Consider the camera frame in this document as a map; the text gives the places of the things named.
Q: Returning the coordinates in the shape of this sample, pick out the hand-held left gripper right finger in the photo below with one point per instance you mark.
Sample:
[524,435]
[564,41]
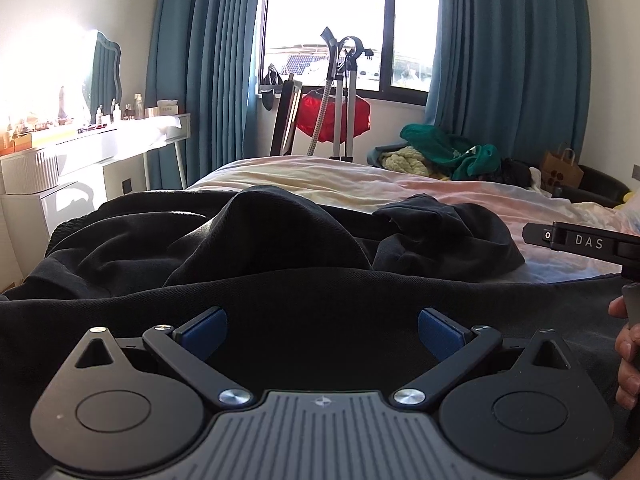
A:
[440,335]

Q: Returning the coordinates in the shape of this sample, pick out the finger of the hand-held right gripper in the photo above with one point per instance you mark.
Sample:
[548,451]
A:
[540,236]

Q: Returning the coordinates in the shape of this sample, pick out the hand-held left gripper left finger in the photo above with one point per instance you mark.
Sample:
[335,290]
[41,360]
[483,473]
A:
[202,332]

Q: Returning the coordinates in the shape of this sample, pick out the large black garment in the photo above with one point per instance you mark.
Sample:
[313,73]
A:
[310,310]

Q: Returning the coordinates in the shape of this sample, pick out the black clothes pile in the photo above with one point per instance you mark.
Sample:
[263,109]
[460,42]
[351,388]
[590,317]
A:
[515,172]

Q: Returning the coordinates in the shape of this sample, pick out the person's right hand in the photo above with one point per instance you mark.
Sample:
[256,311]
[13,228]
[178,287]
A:
[627,350]

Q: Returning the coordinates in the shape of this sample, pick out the black armchair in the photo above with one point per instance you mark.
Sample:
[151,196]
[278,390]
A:
[602,182]

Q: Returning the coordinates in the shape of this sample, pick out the brown paper bag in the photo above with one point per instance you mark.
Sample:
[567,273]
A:
[562,170]

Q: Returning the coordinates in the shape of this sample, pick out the crumpled black sweatshirt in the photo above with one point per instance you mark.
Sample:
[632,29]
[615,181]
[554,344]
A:
[200,245]

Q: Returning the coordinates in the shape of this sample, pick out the small black garment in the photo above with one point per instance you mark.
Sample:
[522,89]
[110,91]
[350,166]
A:
[450,235]

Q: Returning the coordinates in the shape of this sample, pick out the green garment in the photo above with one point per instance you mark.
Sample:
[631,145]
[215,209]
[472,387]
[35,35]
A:
[450,147]

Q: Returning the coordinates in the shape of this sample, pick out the yellow knit blanket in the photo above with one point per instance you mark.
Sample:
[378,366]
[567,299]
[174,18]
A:
[405,162]

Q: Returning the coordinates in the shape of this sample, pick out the blue curtain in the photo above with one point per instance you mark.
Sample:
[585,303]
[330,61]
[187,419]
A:
[200,70]
[510,60]

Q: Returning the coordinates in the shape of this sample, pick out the bed with pastel sheet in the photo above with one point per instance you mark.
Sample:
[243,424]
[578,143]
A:
[325,175]

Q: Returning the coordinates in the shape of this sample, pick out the white vanity table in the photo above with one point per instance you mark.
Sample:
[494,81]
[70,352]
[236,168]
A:
[75,160]

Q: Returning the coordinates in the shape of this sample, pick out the white tissue box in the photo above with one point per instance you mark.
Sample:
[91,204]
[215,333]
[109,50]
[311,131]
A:
[167,109]

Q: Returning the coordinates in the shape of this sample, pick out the black leaning board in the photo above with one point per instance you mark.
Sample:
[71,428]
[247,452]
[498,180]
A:
[286,115]

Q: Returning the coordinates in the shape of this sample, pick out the white bottle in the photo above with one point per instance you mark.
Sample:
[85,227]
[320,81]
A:
[137,107]

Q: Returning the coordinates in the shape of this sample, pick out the silver garment steamer stand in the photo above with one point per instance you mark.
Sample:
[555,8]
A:
[345,100]

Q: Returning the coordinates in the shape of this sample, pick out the red cloth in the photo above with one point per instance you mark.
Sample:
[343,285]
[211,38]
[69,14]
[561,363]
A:
[312,115]

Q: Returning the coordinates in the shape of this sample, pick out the black bag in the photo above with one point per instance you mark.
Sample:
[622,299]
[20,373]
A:
[270,87]

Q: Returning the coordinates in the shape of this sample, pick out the dark tall bottle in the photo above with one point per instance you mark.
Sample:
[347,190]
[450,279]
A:
[61,105]

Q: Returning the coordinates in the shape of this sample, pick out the wavy framed mirror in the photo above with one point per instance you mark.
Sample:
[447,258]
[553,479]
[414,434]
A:
[106,77]

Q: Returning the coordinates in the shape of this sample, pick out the window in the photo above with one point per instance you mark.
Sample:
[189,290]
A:
[320,5]

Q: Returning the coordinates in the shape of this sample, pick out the wall socket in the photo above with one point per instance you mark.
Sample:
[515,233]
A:
[126,185]

